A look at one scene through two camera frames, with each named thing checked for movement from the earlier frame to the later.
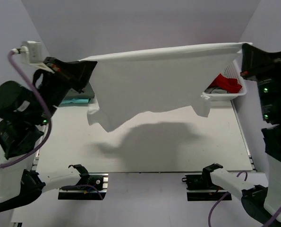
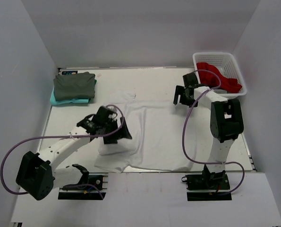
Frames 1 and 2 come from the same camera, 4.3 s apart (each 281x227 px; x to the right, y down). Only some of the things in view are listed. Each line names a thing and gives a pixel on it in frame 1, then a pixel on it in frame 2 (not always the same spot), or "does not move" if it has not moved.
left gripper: (73, 74) -> (123, 133)
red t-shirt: (231, 85) does not move
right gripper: (255, 61) -> (179, 91)
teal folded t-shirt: (76, 100) does not move
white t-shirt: (129, 83) -> (156, 129)
